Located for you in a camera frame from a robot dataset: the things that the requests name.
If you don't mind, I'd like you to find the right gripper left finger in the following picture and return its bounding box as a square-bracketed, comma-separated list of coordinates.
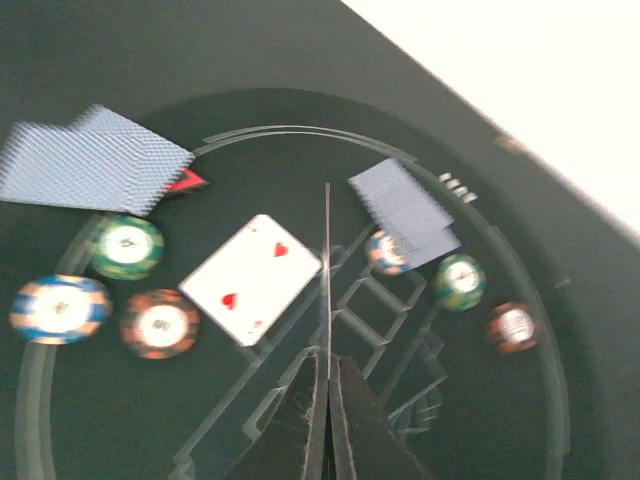
[226, 350, 328, 480]

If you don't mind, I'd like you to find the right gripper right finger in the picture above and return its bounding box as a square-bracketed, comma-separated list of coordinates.
[329, 354, 430, 480]

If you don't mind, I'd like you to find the two of hearts card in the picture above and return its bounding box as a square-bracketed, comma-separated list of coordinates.
[179, 214, 322, 347]

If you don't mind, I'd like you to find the brown chip stack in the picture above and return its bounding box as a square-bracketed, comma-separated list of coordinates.
[487, 302, 538, 353]
[119, 289, 200, 360]

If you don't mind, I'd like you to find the green chip stack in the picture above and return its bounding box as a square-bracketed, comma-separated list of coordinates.
[90, 216, 164, 280]
[433, 254, 486, 312]

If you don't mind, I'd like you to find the blue chip stack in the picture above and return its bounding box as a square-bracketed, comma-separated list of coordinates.
[366, 230, 409, 276]
[9, 274, 112, 345]

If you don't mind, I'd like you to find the dealt card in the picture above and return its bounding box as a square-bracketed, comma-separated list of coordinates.
[1, 105, 194, 216]
[349, 158, 461, 269]

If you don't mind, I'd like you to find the face-up hearts card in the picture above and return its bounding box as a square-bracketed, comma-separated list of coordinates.
[323, 183, 332, 357]

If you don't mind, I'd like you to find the red triangular all-in button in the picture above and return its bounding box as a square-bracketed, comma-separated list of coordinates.
[165, 169, 209, 195]

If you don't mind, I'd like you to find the round black poker mat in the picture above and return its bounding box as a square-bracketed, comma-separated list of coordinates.
[1, 89, 607, 479]

